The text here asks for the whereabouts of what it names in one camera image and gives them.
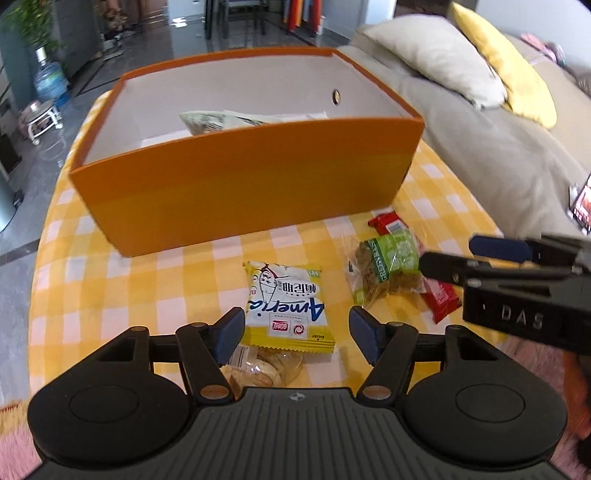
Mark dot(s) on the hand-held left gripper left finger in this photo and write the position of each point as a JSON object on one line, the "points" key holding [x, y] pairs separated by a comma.
{"points": [[228, 334]]}

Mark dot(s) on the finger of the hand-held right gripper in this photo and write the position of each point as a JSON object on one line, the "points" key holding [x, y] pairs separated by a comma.
{"points": [[498, 247], [443, 267]]}

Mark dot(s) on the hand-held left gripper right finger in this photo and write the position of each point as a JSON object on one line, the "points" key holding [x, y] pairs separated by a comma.
{"points": [[364, 334]]}

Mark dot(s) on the long red snack bar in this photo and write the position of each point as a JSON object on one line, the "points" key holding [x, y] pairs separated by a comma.
{"points": [[443, 300]]}

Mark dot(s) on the clear packet of pale snacks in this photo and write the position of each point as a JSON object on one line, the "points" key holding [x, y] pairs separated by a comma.
{"points": [[265, 369]]}

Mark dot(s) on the green snack packet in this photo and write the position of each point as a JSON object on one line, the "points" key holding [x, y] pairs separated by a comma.
{"points": [[383, 263]]}

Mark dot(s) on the yellow snack packet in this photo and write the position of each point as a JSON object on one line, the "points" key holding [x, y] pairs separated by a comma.
{"points": [[286, 304]]}

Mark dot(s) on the orange cardboard box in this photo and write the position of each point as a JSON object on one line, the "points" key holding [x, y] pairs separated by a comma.
{"points": [[240, 184]]}

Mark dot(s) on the pale green chip bag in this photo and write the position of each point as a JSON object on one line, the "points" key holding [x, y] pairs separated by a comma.
{"points": [[207, 121]]}

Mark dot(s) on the pink fluffy blanket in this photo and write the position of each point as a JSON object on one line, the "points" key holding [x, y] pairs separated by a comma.
{"points": [[531, 369]]}

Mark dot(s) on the yellow checkered tablecloth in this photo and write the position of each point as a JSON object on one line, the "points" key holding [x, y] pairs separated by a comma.
{"points": [[152, 300]]}

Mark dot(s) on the beige sofa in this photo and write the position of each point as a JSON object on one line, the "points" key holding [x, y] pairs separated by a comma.
{"points": [[485, 161]]}

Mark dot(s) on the red and black object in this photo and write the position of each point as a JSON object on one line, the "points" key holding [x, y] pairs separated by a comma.
{"points": [[582, 203]]}

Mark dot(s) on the yellow pillow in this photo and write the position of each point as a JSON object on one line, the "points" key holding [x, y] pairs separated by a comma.
{"points": [[508, 64]]}

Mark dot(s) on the beige pillow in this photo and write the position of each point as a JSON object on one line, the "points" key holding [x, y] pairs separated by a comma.
{"points": [[438, 55]]}

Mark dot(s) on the pink power strip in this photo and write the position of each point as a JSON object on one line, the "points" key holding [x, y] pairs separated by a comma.
{"points": [[538, 41]]}

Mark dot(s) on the silver trash can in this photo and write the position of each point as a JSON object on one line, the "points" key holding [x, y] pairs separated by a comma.
{"points": [[7, 203]]}

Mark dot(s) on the stack of colourful plastic stools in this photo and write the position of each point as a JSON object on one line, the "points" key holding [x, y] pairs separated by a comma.
{"points": [[300, 14]]}

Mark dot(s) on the small wheeled stool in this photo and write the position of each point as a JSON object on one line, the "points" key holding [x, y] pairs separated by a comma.
{"points": [[39, 110]]}

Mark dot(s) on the blue water bottle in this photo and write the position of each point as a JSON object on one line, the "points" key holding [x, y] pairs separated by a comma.
{"points": [[48, 81]]}

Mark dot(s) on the black dining chair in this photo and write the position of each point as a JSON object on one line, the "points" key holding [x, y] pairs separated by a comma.
{"points": [[235, 14]]}

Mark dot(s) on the grey cabinet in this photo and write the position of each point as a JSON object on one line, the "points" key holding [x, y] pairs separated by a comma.
{"points": [[78, 41]]}

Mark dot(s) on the hanging vine plant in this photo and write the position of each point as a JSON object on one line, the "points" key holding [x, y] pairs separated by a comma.
{"points": [[32, 23]]}

